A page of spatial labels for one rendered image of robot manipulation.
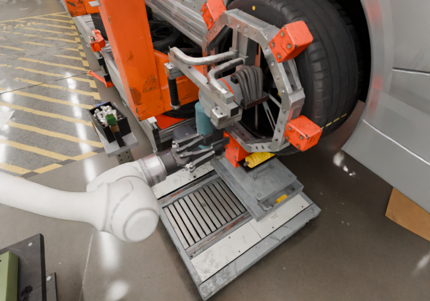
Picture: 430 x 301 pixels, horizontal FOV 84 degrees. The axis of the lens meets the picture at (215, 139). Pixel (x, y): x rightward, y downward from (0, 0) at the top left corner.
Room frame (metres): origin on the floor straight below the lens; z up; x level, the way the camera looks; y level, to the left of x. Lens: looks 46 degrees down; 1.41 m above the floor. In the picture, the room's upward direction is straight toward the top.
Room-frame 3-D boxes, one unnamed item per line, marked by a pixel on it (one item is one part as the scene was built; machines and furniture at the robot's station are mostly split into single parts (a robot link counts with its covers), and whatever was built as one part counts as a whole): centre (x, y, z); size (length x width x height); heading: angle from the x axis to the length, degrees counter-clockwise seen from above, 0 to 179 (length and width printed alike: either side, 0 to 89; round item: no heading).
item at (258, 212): (0.93, -0.26, 0.13); 0.50 x 0.36 x 0.10; 33
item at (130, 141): (1.06, 0.62, 0.44); 0.43 x 0.17 x 0.03; 33
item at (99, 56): (2.08, 1.06, 0.30); 0.09 x 0.05 x 0.50; 33
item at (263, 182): (0.93, -0.26, 0.32); 0.40 x 0.30 x 0.28; 33
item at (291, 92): (0.84, -0.11, 0.85); 0.54 x 0.07 x 0.54; 33
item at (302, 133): (0.58, -0.29, 0.85); 0.09 x 0.08 x 0.07; 33
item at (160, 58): (1.30, 0.11, 0.69); 0.52 x 0.17 x 0.35; 123
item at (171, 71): (0.87, 0.15, 0.93); 0.09 x 0.05 x 0.05; 123
